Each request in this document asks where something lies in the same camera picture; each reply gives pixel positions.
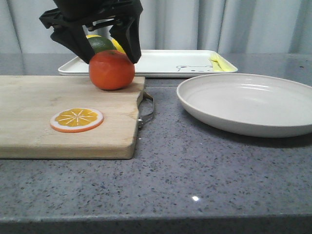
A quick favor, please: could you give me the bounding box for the metal cutting board handle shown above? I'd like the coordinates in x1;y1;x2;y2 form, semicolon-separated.
137;92;155;129

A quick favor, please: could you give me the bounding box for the orange slice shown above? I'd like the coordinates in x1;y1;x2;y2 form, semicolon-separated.
50;108;104;133

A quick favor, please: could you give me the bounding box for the wooden cutting board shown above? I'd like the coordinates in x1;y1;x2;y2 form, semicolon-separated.
0;76;145;159

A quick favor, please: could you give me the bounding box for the orange mandarin fruit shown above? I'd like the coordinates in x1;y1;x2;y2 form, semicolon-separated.
89;50;135;90

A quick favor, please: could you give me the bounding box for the yellow lemon behind lime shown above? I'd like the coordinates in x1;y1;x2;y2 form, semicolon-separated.
86;35;101;39

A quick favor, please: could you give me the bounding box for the white rectangular bear tray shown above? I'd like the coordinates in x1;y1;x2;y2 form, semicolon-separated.
58;49;238;78

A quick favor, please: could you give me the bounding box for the green lime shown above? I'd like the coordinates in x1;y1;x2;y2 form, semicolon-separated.
88;37;116;54

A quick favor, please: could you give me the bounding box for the beige round plate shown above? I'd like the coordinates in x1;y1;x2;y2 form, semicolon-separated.
176;73;312;138

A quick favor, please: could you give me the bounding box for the yellow plastic spoon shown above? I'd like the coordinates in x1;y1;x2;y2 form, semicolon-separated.
216;53;238;72

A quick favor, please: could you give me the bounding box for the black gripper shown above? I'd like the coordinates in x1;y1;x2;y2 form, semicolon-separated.
39;0;143;64

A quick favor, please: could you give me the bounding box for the grey curtain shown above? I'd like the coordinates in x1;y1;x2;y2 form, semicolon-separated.
0;0;312;54

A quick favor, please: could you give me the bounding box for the yellow plastic fork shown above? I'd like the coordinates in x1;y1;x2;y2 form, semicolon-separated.
210;54;223;72

